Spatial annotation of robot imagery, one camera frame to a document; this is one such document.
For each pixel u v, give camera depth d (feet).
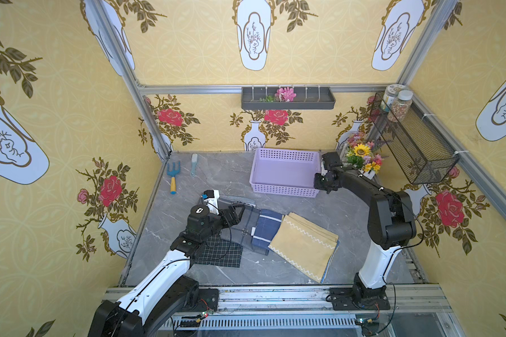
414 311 2.40
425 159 2.58
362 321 2.35
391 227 1.67
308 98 3.03
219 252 2.75
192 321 2.38
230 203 3.20
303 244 2.81
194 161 3.84
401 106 2.62
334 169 2.43
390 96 2.81
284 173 3.60
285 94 2.88
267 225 2.97
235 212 2.31
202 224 2.03
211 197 2.40
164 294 1.85
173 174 3.71
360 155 3.03
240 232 2.83
